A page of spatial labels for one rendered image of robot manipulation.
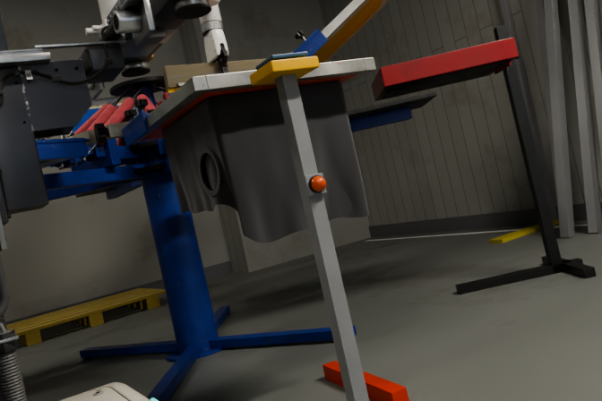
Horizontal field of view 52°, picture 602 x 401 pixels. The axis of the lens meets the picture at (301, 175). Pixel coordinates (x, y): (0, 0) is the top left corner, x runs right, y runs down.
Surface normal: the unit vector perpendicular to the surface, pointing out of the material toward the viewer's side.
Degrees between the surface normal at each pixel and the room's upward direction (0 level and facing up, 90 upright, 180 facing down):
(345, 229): 90
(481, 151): 90
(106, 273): 90
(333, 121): 91
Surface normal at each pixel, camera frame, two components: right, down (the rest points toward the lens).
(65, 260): 0.49, -0.14
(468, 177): -0.84, 0.18
